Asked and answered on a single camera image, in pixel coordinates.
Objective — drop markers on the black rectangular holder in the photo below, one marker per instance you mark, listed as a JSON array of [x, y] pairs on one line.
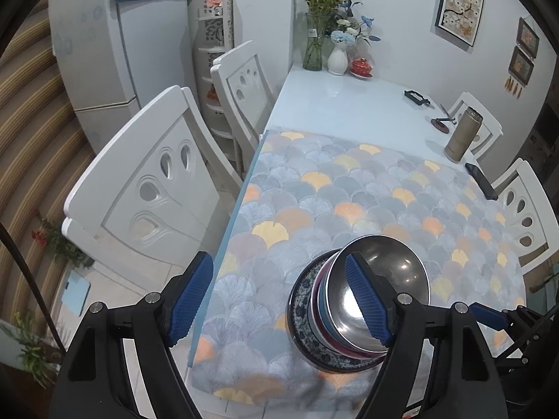
[[417, 98]]

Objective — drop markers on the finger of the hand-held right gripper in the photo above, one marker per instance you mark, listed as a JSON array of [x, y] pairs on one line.
[[489, 316]]

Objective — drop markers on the glass vase with green stems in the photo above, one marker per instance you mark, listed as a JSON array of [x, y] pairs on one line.
[[316, 48]]

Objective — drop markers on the white vase with flowers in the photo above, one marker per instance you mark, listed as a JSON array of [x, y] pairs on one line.
[[337, 62]]

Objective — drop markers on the white corner shelf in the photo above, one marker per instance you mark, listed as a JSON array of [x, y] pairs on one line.
[[214, 30]]

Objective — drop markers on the orange hanging wall ornaments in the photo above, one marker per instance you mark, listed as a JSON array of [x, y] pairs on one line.
[[514, 86]]

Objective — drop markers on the black smartphone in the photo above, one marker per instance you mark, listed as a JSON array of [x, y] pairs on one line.
[[481, 181]]

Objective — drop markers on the blue steel-lined bowl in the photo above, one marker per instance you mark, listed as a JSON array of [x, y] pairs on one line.
[[324, 310]]

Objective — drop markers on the green leafy potted plant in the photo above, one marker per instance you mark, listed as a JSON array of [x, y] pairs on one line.
[[26, 349]]

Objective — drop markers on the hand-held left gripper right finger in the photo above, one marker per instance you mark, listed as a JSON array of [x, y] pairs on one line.
[[367, 301]]

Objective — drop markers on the light blue flat board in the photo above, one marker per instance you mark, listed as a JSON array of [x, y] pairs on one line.
[[75, 294]]

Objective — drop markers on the small framed picture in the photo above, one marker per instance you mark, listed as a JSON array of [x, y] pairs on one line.
[[528, 37], [522, 65]]

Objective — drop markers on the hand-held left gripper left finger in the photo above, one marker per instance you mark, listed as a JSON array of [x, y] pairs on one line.
[[190, 301]]

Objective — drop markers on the black phone stand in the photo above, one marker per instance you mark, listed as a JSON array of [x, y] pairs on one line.
[[442, 123]]

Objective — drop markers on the white refrigerator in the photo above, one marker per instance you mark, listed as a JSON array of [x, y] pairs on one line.
[[131, 52]]

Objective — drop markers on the red steel-lined bowl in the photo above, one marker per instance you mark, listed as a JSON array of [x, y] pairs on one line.
[[393, 270]]

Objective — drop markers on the red-flowered potted plant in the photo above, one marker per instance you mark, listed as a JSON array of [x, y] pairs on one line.
[[56, 244]]

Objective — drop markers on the blue floral ceramic plate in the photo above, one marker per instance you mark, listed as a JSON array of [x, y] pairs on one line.
[[299, 314], [340, 369]]

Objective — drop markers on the red teacup with saucer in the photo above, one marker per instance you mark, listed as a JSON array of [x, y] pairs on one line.
[[361, 67]]

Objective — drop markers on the white dining chair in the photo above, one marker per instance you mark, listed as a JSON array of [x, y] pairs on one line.
[[478, 107], [244, 74], [144, 157], [528, 209]]

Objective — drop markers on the fan-patterned tablecloth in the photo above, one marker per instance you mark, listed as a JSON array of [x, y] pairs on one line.
[[349, 192]]

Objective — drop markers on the floral wall scroll picture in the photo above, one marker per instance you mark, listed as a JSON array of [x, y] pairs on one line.
[[462, 4]]

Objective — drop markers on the tan metal thermos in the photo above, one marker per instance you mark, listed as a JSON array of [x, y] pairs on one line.
[[463, 135]]

